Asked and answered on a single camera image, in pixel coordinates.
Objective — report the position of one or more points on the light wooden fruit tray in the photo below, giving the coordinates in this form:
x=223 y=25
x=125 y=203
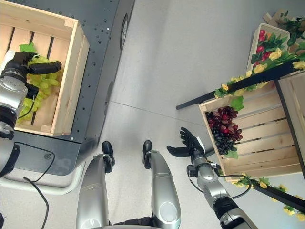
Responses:
x=269 y=45

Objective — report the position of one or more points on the wooden crate with green grapes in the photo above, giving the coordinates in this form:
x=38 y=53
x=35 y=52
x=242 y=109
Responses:
x=45 y=71

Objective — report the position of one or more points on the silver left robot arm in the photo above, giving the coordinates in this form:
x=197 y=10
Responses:
x=10 y=95

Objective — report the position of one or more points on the silver right robot leg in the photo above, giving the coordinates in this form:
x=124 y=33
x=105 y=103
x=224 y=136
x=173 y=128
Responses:
x=162 y=188

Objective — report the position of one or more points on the red grape bunch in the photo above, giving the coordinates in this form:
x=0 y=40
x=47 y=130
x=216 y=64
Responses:
x=226 y=119

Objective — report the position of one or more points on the silver robot leg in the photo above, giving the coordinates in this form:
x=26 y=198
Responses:
x=94 y=188
x=162 y=188

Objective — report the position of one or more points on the dark grey metal cart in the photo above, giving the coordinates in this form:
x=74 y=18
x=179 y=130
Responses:
x=100 y=71

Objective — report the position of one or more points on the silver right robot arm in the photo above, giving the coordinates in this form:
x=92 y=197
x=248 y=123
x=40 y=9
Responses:
x=212 y=183

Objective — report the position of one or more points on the yellow flower garland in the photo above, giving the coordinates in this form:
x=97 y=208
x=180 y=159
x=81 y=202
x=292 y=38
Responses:
x=274 y=190
x=262 y=69

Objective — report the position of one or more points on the red fruits in tray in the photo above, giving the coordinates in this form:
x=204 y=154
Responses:
x=262 y=51

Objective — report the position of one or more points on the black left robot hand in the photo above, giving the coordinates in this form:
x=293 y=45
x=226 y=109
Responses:
x=40 y=68

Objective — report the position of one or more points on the green grape bunch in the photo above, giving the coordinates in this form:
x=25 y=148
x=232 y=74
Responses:
x=41 y=81

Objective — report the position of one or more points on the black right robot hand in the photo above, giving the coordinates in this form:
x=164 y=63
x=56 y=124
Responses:
x=188 y=143

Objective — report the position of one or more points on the wooden crate with dark grapes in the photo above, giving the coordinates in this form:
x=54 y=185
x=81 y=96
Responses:
x=259 y=138

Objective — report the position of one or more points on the black metal stand frame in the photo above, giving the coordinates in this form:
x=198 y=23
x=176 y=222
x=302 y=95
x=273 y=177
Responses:
x=259 y=78

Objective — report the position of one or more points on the dark purple grape bunch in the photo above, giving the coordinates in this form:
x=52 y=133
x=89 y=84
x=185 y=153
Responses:
x=222 y=143

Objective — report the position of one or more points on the silver left robot leg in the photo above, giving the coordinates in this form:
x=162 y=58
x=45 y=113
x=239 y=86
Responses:
x=94 y=188

